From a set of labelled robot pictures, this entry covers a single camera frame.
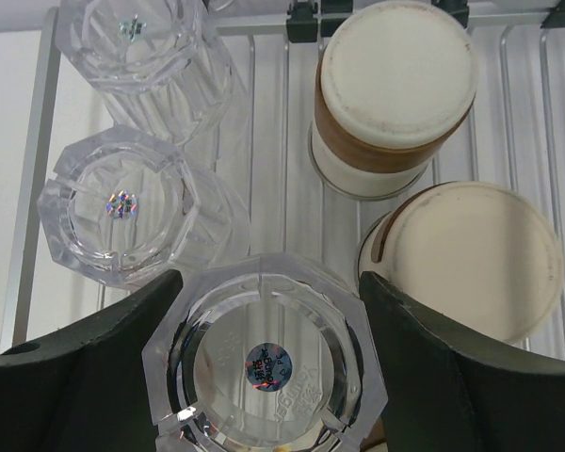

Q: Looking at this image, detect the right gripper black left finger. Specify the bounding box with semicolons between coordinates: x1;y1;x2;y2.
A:
0;270;183;451

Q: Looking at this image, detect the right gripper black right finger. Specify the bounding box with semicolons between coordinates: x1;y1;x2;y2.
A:
359;271;565;451

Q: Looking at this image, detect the steel cup brown band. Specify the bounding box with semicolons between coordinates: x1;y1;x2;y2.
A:
311;1;478;199
356;181;565;344

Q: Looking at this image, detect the clear plastic cup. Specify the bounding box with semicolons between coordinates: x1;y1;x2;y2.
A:
142;253;388;451
55;1;233;144
37;125;250;288

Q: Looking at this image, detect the white wire dish rack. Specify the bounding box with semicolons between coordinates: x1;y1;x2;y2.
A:
0;2;565;360

